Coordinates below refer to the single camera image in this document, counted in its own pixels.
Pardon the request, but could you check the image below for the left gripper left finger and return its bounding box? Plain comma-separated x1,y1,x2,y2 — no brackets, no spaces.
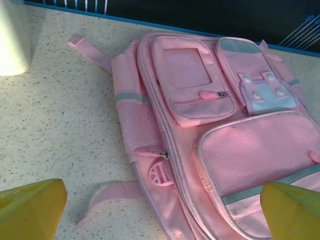
0,178,68,240

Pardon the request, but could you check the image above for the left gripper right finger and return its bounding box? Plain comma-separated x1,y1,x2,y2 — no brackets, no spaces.
259,181,320,240

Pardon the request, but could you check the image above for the pink backpack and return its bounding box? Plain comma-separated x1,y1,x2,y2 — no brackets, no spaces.
67,31,320,240

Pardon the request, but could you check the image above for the beige pen holder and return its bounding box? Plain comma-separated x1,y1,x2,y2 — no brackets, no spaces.
0,0,33,77

